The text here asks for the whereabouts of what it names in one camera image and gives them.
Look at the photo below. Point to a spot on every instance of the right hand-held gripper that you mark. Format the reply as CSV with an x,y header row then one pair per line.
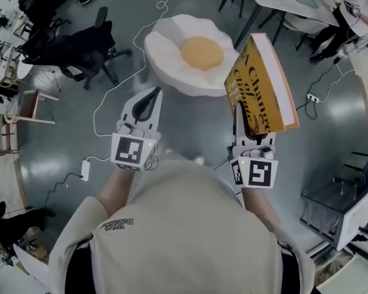
x,y
259,171

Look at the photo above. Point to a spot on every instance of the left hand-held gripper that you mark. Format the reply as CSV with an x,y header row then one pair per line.
x,y
127,152

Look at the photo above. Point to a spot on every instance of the yellow book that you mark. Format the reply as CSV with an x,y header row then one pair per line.
x,y
260,84

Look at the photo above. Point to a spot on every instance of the white egg-shaped seat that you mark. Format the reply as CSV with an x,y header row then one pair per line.
x,y
190,57

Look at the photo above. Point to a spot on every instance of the person's right forearm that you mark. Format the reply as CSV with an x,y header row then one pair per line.
x,y
259,204

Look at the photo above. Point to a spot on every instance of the person's left forearm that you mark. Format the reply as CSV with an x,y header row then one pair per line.
x,y
116,185

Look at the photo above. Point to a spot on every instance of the person's right hand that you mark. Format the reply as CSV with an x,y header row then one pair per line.
x,y
259,152

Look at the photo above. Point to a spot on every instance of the person's left hand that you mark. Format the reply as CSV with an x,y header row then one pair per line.
x,y
135,132

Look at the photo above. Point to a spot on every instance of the person's left shoe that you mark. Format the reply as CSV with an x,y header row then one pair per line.
x,y
168,151

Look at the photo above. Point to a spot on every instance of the person's shoe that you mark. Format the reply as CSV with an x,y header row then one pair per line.
x,y
168,151
198,159

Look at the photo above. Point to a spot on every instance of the person's right shoe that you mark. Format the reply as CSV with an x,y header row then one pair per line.
x,y
198,159

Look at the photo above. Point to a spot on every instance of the white power strip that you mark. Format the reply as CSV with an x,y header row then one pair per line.
x,y
313,98

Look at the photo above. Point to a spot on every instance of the white power adapter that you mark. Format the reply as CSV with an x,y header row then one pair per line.
x,y
85,171

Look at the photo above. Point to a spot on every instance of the small wooden stool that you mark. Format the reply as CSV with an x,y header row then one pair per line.
x,y
33,109

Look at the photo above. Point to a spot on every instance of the white cabinet with glass top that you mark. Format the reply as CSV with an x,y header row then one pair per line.
x,y
346,213

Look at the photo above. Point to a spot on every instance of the person's beige shirt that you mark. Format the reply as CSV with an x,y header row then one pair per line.
x,y
184,234

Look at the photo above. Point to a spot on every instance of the wooden shelf unit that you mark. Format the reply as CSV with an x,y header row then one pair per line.
x,y
4,133

